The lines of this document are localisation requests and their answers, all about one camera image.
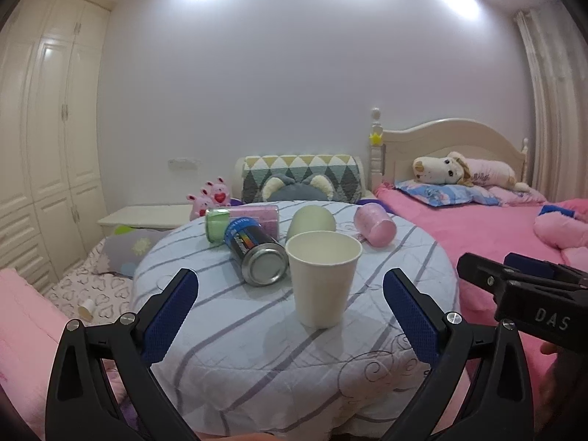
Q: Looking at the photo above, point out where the cream wardrobe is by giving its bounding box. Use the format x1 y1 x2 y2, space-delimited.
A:
0 0 112 295

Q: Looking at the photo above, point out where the blue cartoon pillow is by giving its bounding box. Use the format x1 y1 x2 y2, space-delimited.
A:
394 179 501 207

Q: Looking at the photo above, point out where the black spray can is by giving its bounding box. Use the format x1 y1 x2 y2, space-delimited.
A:
223 217 290 287

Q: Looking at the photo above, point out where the grey bear cushion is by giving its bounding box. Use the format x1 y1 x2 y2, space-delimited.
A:
260 174 334 203

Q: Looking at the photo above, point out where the pale green cup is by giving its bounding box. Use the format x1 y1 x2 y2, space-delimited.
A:
287 205 337 244

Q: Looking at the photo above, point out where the small green cup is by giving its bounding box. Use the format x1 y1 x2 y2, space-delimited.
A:
205 208 230 244

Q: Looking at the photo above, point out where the pink bunny plush toy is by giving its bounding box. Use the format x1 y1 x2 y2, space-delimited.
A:
186 187 214 219
205 176 232 207

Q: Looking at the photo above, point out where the purple floral pillow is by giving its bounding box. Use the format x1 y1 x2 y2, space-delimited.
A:
103 227 179 279

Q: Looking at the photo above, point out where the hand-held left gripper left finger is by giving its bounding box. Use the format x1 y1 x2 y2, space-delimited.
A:
45 268 200 441

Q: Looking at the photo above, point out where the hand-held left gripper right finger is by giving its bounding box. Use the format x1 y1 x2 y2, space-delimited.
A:
380 268 541 441

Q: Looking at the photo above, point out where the pink ribbed container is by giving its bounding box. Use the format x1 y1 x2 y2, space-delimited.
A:
228 205 280 240

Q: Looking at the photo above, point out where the white dog plush toy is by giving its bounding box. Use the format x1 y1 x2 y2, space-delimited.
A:
412 151 475 187

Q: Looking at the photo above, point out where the white nightstand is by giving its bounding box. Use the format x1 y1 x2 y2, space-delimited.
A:
97 204 194 231

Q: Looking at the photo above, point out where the round table with striped cloth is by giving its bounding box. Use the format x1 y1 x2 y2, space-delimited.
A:
130 199 461 440

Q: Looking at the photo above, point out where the pink cup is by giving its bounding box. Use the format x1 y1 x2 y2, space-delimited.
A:
353 203 397 247

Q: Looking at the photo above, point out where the white paper cup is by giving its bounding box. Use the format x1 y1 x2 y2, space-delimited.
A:
285 232 363 330

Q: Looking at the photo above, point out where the pink quilt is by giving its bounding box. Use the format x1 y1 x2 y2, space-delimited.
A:
0 268 76 426

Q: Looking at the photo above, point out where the heart patterned blanket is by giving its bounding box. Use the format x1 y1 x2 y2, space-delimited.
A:
48 238 139 328

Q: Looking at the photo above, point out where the pink bed sheet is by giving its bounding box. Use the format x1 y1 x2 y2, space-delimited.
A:
373 183 588 377

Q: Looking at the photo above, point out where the cream bed headboard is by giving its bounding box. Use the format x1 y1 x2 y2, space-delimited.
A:
369 107 532 190

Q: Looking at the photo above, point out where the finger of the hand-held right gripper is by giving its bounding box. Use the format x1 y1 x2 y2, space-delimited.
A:
503 252 588 288
456 252 575 306

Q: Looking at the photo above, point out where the large pink plush toy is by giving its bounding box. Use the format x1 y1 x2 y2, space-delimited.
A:
534 198 588 265

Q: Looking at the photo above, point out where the cream curtain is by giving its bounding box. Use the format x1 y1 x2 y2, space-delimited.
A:
513 8 588 196

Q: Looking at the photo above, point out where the triangle patterned cushion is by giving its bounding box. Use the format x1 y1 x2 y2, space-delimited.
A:
241 155 364 204

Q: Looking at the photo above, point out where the blue cloth item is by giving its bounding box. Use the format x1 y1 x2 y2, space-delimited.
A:
539 204 578 219

